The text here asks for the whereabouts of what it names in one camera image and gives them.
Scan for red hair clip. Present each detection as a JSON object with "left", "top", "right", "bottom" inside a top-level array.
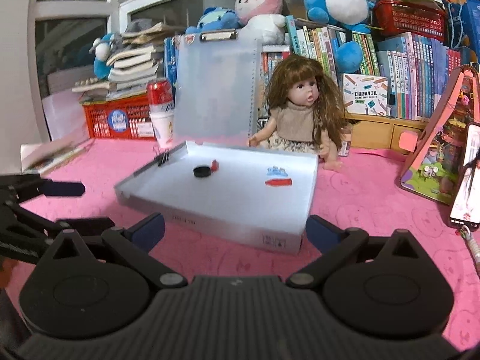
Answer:
[{"left": 264, "top": 178, "right": 293, "bottom": 187}]

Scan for black binder clip on rim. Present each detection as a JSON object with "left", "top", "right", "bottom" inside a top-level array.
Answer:
[{"left": 154, "top": 146, "right": 170, "bottom": 167}]

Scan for small red cylinder piece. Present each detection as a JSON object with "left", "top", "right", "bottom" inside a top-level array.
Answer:
[{"left": 210, "top": 160, "right": 219, "bottom": 172}]

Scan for pink cardboard toy house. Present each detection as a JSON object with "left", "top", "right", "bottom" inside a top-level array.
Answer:
[{"left": 400, "top": 65, "right": 479, "bottom": 205}]

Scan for blue plush far left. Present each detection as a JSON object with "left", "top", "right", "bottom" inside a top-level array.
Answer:
[{"left": 89, "top": 33, "right": 115, "bottom": 80}]

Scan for red soda can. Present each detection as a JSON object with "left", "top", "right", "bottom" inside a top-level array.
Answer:
[{"left": 146, "top": 78, "right": 174, "bottom": 112}]

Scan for pink bunny tablecloth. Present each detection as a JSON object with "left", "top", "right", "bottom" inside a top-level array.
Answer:
[{"left": 25, "top": 140, "right": 479, "bottom": 350}]

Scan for brown-haired baby doll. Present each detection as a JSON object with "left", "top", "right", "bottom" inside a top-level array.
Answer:
[{"left": 247, "top": 55, "right": 347, "bottom": 171}]

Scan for papers on table left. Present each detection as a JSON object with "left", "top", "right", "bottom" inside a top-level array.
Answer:
[{"left": 20, "top": 89, "right": 89, "bottom": 172}]

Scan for red plastic basket left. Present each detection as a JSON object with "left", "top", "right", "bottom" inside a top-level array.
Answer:
[{"left": 82, "top": 94, "right": 155, "bottom": 141}]

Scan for small jar behind doll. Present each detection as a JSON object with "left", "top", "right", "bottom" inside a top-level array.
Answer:
[{"left": 337, "top": 124, "right": 352, "bottom": 157}]

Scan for white label printer box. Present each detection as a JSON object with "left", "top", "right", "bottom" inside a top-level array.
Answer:
[{"left": 342, "top": 74, "right": 388, "bottom": 116}]

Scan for black round cap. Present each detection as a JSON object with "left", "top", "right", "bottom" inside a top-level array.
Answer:
[{"left": 193, "top": 165, "right": 212, "bottom": 178}]

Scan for wooden drawer cabinet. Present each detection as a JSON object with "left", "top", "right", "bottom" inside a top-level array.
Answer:
[{"left": 346, "top": 114, "right": 427, "bottom": 154}]

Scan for red plastic basket right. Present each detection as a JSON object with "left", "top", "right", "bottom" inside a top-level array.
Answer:
[{"left": 373, "top": 0, "right": 447, "bottom": 42}]

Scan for blue white plush large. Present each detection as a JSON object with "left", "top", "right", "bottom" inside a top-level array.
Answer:
[{"left": 298, "top": 0, "right": 376, "bottom": 74}]

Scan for translucent clipboard folder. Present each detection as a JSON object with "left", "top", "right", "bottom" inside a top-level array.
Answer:
[{"left": 173, "top": 30, "right": 262, "bottom": 146}]

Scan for small blue plush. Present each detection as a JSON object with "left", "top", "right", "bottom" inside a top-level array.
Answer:
[{"left": 185, "top": 7, "right": 242, "bottom": 34}]

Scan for pink white bunny plush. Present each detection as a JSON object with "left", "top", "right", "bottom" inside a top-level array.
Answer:
[{"left": 234, "top": 0, "right": 286, "bottom": 45}]

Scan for stack of books left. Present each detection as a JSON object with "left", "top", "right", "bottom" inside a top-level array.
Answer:
[{"left": 72, "top": 19, "right": 185, "bottom": 99}]

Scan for row of colourful books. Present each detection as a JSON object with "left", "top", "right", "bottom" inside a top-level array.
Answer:
[{"left": 163, "top": 14, "right": 462, "bottom": 121}]

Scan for white shallow cardboard box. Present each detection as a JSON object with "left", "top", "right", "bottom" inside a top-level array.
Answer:
[{"left": 115, "top": 141, "right": 318, "bottom": 254}]

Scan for blue hair clip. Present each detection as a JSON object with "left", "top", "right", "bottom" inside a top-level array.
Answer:
[{"left": 267, "top": 166, "right": 289, "bottom": 178}]

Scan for white paper cup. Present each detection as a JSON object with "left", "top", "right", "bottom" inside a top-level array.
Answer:
[{"left": 150, "top": 110, "right": 174, "bottom": 149}]

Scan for smartphone with lit screen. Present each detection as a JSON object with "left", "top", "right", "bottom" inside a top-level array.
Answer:
[{"left": 449, "top": 123, "right": 480, "bottom": 231}]

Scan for red plastic basket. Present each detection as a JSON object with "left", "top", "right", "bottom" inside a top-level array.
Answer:
[
  {"left": 373, "top": 0, "right": 447, "bottom": 42},
  {"left": 82, "top": 94, "right": 155, "bottom": 141}
]

